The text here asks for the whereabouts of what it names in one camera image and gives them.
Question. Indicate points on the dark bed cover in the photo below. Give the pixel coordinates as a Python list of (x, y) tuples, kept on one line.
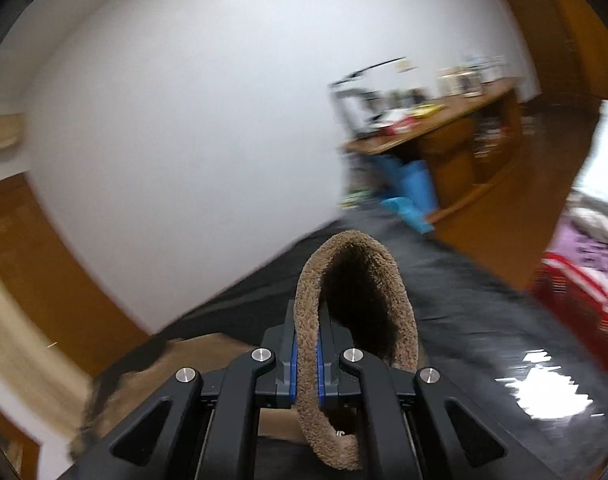
[(458, 320)]

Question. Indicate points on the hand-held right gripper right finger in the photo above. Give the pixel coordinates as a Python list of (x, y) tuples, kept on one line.
[(334, 360)]

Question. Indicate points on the brown fleece sweater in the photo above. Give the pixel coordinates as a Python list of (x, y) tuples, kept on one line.
[(308, 425)]

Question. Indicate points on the purple printed cloth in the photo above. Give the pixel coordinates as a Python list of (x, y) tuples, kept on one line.
[(588, 250)]

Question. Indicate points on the wooden panelled door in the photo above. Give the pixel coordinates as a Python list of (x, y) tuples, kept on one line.
[(34, 240)]

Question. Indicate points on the wooden wardrobe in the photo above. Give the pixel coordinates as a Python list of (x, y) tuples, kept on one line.
[(573, 25)]

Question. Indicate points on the green white packet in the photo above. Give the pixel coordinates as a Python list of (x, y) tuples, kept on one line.
[(354, 199)]

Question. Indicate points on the wooden wall panel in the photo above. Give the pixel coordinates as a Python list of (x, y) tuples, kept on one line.
[(4, 440)]

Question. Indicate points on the red box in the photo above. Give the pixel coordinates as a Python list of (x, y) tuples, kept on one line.
[(398, 126)]

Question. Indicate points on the wooden desk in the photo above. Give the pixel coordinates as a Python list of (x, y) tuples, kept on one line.
[(448, 150)]

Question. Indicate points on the yellow packet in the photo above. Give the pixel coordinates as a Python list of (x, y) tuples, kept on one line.
[(426, 109)]

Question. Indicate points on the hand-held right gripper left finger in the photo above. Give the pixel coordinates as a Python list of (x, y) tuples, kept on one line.
[(283, 360)]

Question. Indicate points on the red basket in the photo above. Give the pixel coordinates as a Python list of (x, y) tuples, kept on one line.
[(573, 290)]

